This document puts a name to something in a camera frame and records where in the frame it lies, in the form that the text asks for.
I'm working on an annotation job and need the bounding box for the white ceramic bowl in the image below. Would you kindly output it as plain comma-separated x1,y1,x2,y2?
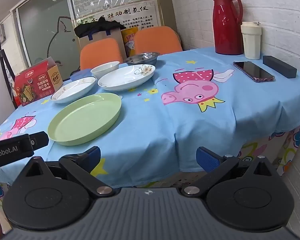
90,61,120,80

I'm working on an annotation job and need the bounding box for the stainless steel bowl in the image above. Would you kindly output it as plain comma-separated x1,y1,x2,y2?
124,52,160,67

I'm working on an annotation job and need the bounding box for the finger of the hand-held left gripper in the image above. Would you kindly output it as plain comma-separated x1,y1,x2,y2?
30,131,50,151

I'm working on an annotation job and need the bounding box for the brown cardboard box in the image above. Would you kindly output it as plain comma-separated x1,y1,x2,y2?
76,27,127,58

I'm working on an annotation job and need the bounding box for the red cardboard snack box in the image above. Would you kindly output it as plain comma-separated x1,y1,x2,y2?
14,56,63,107

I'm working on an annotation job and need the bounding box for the frosted glass panel cartoon decal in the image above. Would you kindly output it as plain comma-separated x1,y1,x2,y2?
16,0,81,68

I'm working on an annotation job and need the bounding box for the red thermos jug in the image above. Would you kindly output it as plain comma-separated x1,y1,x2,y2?
212,0,243,55

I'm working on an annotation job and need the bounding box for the floral under tablecloth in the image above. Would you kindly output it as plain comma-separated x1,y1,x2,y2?
0,124,300,212

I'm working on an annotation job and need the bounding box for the white tumbler cup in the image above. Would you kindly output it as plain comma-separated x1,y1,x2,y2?
241,22,262,60

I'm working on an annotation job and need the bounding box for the blue cartoon pig tablecloth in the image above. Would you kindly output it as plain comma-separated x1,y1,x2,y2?
0,46,300,189

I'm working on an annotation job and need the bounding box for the framed wall poster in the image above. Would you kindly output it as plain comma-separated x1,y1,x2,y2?
75,0,161,29

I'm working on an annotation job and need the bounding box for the yellow snack bag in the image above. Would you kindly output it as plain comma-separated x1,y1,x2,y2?
120,27,140,57

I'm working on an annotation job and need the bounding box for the white plate floral print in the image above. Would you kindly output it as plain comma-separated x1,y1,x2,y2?
97,64,156,91

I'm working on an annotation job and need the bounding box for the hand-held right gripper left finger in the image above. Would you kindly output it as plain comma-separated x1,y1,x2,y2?
22,146,115,197

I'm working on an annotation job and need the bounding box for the black rectangular case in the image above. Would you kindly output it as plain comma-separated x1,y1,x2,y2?
262,55,297,79

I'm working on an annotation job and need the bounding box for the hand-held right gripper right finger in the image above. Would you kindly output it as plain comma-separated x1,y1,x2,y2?
181,146,278,197

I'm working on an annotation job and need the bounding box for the white plate speckled rim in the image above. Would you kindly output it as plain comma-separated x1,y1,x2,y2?
50,76,97,104

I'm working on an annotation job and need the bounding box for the orange chair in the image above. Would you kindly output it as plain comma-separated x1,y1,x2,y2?
134,26,182,55
80,38,127,70

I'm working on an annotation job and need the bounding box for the dark cloth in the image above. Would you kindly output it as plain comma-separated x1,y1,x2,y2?
74,19,127,38

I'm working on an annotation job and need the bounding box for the smartphone in clear case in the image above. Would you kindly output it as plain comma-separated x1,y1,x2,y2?
233,61,275,83

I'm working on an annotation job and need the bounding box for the green plastic plate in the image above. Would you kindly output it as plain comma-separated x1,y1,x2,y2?
47,93,122,146

